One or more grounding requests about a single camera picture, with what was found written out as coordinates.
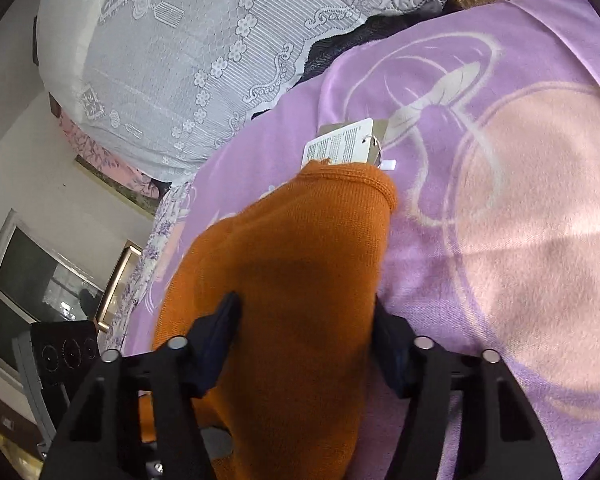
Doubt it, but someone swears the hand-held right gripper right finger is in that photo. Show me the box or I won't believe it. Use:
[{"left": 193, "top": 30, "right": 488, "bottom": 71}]
[{"left": 374, "top": 299, "right": 563, "bottom": 480}]

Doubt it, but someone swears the wooden frame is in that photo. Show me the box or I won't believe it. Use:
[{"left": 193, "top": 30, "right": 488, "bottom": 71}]
[{"left": 94, "top": 241, "right": 143, "bottom": 332}]

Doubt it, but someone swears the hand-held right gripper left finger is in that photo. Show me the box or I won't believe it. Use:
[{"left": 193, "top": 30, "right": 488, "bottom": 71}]
[{"left": 40, "top": 290, "right": 243, "bottom": 480}]

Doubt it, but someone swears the orange knit sweater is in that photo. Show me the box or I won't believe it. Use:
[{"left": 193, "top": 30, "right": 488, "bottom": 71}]
[{"left": 150, "top": 159, "right": 401, "bottom": 480}]

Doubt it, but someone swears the purple patterned blanket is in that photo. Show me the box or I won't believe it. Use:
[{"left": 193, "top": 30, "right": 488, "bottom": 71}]
[{"left": 119, "top": 0, "right": 600, "bottom": 480}]

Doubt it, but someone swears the purple floral bed sheet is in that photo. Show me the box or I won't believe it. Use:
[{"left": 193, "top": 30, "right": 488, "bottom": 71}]
[{"left": 105, "top": 180, "right": 197, "bottom": 352}]

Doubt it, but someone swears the dark cloth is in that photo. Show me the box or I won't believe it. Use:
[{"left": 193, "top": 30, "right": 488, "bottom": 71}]
[{"left": 250, "top": 10, "right": 463, "bottom": 121}]

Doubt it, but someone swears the white lace cover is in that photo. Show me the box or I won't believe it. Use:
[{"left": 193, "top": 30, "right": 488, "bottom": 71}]
[{"left": 34, "top": 0, "right": 462, "bottom": 184}]

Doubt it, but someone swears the white framed window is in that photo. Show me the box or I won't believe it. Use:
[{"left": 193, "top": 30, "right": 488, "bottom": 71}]
[{"left": 0, "top": 209, "right": 107, "bottom": 388}]

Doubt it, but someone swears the white paper clothing tag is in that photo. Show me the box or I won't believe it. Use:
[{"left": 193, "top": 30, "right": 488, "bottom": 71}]
[{"left": 302, "top": 117, "right": 399, "bottom": 172}]

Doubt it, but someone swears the pink floral cloth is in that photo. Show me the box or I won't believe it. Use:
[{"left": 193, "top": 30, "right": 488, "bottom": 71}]
[{"left": 59, "top": 110, "right": 173, "bottom": 202}]

